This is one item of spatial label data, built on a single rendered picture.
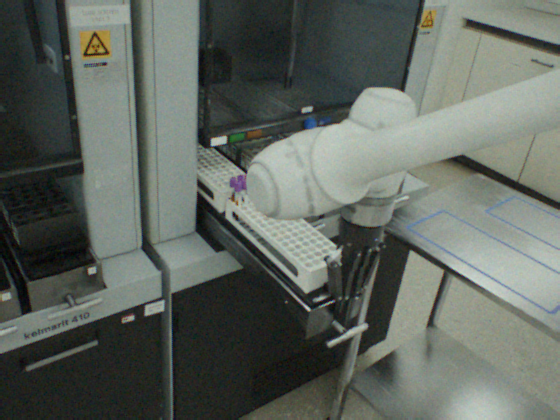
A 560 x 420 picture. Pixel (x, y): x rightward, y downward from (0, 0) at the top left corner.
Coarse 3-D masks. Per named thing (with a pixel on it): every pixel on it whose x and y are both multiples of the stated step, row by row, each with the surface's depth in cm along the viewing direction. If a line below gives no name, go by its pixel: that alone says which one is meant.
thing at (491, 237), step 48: (480, 192) 140; (432, 240) 118; (480, 240) 120; (528, 240) 122; (480, 288) 106; (528, 288) 107; (432, 336) 170; (384, 384) 152; (432, 384) 154; (480, 384) 155
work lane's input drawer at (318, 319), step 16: (208, 208) 123; (208, 224) 123; (224, 224) 119; (224, 240) 118; (240, 240) 114; (240, 256) 114; (256, 256) 110; (256, 272) 110; (272, 272) 106; (272, 288) 106; (288, 288) 102; (320, 288) 101; (288, 304) 102; (304, 304) 99; (320, 304) 99; (304, 320) 99; (320, 320) 100; (336, 336) 100
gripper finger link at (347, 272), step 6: (354, 252) 90; (360, 252) 90; (354, 258) 91; (342, 264) 94; (354, 264) 91; (342, 270) 94; (348, 270) 93; (354, 270) 93; (342, 276) 94; (348, 276) 93; (342, 282) 95; (348, 282) 94; (342, 288) 95; (348, 288) 95; (348, 294) 96
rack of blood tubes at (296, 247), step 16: (240, 208) 114; (256, 208) 114; (240, 224) 115; (256, 224) 109; (272, 224) 111; (288, 224) 110; (304, 224) 111; (256, 240) 111; (272, 240) 105; (288, 240) 105; (304, 240) 106; (320, 240) 108; (272, 256) 106; (288, 256) 101; (304, 256) 101; (320, 256) 102; (288, 272) 103; (304, 272) 98; (320, 272) 99; (304, 288) 100
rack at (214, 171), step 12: (204, 156) 133; (216, 156) 135; (204, 168) 127; (216, 168) 129; (228, 168) 128; (204, 180) 123; (216, 180) 123; (228, 180) 123; (204, 192) 125; (216, 192) 120; (228, 192) 119; (216, 204) 121
